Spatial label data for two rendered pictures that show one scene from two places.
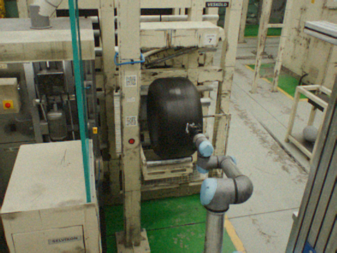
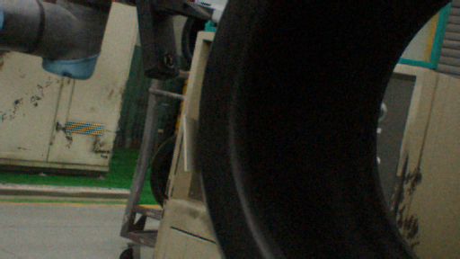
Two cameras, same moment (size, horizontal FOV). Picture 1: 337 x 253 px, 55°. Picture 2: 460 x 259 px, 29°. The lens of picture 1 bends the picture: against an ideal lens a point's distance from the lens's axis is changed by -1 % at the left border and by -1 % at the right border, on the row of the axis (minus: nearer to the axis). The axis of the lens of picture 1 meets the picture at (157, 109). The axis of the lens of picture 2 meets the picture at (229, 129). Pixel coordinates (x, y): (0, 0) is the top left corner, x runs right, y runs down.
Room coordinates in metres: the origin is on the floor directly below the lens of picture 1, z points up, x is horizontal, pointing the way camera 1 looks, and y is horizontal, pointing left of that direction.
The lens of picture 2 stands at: (2.66, -0.88, 1.17)
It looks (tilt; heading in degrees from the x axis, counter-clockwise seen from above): 3 degrees down; 140
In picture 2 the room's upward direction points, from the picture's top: 12 degrees clockwise
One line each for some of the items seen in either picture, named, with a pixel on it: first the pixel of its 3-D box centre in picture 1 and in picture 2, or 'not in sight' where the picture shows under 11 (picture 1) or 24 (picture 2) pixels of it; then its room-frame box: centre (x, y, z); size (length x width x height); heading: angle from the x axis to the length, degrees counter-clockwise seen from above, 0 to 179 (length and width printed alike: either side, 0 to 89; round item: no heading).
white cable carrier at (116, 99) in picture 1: (118, 123); not in sight; (1.98, 0.27, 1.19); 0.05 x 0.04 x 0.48; 12
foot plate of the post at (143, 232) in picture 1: (132, 241); not in sight; (2.03, 0.19, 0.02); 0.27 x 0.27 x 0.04; 12
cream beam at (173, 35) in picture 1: (174, 34); not in sight; (2.42, -0.11, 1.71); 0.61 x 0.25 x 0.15; 102
